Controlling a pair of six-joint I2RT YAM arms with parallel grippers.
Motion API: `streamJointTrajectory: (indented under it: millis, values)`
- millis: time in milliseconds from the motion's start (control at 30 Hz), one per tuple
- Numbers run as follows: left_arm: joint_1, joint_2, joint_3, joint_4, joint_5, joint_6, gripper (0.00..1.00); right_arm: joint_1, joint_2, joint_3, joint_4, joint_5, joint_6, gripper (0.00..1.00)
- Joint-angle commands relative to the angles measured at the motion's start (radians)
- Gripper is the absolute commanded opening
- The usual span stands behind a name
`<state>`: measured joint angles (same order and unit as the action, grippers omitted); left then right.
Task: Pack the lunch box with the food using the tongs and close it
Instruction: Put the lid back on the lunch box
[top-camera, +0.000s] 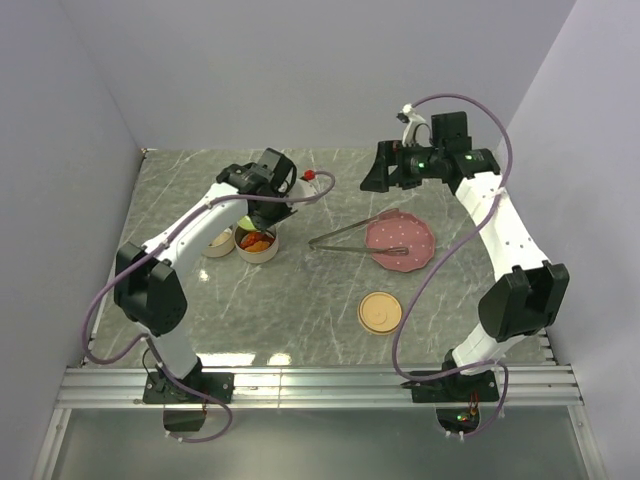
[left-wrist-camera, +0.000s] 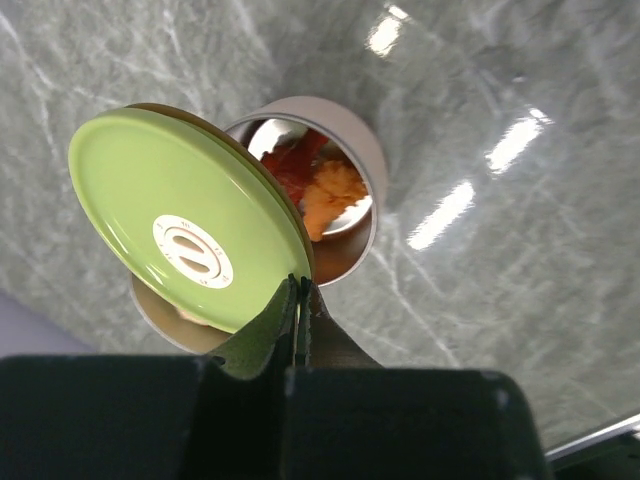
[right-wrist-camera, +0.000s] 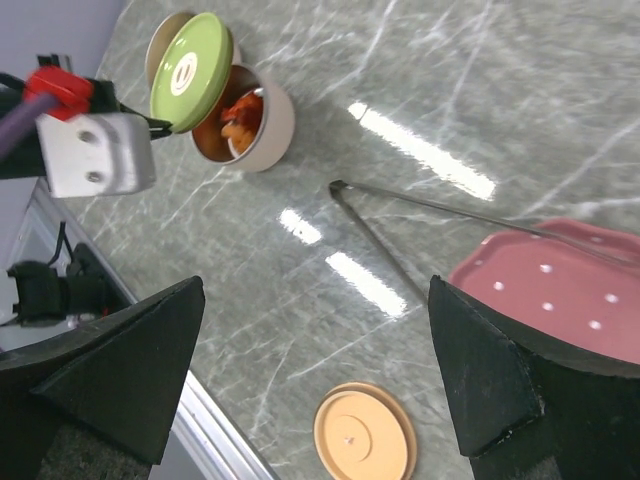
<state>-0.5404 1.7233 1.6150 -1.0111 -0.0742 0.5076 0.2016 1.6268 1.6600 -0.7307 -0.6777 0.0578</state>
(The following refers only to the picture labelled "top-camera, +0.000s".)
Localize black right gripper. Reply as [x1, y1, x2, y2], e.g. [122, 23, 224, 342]
[359, 140, 443, 193]

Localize red sausage piece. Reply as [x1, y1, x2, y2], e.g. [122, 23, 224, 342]
[243, 231, 265, 246]

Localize orange fried food piece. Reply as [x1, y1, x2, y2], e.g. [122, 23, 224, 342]
[244, 240, 271, 253]

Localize steel food tongs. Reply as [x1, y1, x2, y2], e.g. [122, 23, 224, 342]
[307, 207, 410, 257]

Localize green round lid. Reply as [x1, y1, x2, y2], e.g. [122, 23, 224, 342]
[237, 216, 256, 231]

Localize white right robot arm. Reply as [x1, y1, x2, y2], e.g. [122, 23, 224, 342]
[360, 105, 570, 400]

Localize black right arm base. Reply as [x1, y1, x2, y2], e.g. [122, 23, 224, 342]
[401, 371, 504, 439]

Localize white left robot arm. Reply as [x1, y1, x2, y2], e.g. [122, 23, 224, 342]
[113, 148, 297, 402]

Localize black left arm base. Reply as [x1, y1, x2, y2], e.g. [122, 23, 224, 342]
[142, 361, 235, 444]

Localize cream steel round container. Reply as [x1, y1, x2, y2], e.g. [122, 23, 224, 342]
[202, 227, 235, 258]

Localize pink dotted plate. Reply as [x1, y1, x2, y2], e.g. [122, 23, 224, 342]
[365, 211, 436, 273]

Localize beige round lid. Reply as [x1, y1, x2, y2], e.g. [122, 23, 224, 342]
[358, 291, 403, 335]

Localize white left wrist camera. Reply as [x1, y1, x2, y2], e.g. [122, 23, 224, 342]
[286, 178, 319, 208]

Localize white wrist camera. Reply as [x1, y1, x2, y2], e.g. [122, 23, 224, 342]
[396, 103, 432, 147]
[286, 178, 319, 208]

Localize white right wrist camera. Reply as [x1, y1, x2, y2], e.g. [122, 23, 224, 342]
[396, 103, 432, 147]

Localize aluminium mounting rail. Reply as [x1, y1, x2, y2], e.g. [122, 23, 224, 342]
[29, 149, 609, 480]

